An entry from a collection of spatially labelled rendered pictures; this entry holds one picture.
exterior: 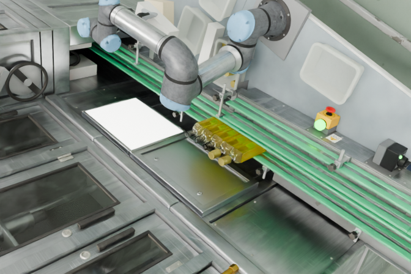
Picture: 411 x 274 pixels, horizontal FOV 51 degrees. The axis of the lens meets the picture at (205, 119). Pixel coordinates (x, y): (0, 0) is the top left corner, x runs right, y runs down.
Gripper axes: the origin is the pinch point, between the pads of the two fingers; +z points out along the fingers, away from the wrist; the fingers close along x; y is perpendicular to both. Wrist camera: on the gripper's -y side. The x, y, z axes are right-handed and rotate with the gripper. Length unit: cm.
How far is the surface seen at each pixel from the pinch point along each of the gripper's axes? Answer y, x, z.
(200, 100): -28.0, 28.2, 17.4
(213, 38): -12.6, 4.0, 28.2
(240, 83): -37.2, 12.6, 28.6
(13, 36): 42, 30, -44
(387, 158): -108, -11, 26
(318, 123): -81, -3, 24
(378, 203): -117, 1, 19
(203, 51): -10.0, 13.6, 28.2
